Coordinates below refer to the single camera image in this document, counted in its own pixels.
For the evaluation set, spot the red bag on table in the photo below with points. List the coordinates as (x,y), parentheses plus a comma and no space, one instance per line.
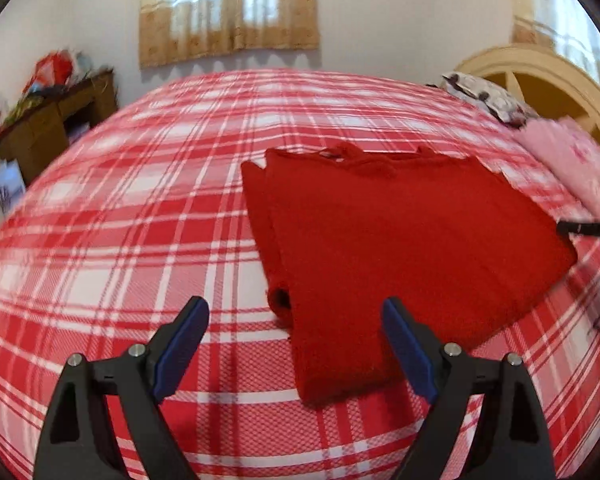
(50,72)

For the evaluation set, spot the long beige floral curtain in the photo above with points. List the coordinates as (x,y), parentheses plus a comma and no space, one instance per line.
(565,15)

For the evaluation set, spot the bed with red plaid sheet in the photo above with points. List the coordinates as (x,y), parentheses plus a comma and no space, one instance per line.
(130,210)

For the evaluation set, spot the pink floral quilt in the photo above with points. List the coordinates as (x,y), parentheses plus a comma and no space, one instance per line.
(575,160)

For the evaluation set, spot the cream wooden headboard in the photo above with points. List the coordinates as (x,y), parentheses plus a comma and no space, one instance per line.
(545,65)

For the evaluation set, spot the beige floral window curtain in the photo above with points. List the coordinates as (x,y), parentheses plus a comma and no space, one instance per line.
(230,25)

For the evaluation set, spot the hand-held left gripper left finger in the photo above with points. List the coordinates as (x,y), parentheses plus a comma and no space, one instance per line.
(182,350)

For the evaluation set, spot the red embroidered knit sweater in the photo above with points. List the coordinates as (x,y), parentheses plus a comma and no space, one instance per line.
(395,260)

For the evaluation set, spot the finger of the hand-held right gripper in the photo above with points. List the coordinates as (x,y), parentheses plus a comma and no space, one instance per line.
(587,229)

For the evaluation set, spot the brown wooden desk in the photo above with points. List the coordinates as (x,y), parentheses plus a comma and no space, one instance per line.
(40,130)

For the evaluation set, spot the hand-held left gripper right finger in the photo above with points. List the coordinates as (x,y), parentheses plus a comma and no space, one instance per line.
(405,350)

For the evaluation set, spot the white paper bag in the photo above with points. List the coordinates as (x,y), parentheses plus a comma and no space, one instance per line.
(9,187)

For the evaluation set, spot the grey patterned pillow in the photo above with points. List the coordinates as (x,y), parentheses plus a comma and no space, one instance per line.
(485,92)

